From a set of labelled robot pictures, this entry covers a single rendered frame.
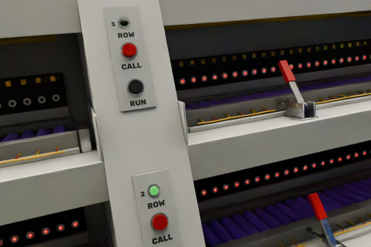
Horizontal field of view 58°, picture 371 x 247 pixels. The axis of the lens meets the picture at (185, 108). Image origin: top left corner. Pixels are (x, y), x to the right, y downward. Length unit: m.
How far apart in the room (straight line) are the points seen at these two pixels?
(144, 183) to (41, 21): 0.21
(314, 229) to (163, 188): 0.26
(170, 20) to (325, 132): 0.25
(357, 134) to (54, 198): 0.40
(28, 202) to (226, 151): 0.22
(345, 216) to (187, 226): 0.28
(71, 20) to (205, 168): 0.23
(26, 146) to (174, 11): 0.24
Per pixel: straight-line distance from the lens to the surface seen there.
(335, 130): 0.50
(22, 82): 0.55
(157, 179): 0.37
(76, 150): 0.42
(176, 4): 0.43
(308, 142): 0.47
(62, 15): 0.41
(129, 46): 0.39
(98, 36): 0.39
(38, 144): 0.42
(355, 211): 0.60
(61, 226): 0.55
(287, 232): 0.53
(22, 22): 0.41
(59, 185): 0.37
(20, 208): 0.38
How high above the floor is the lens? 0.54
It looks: 6 degrees up
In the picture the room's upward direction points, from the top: 11 degrees counter-clockwise
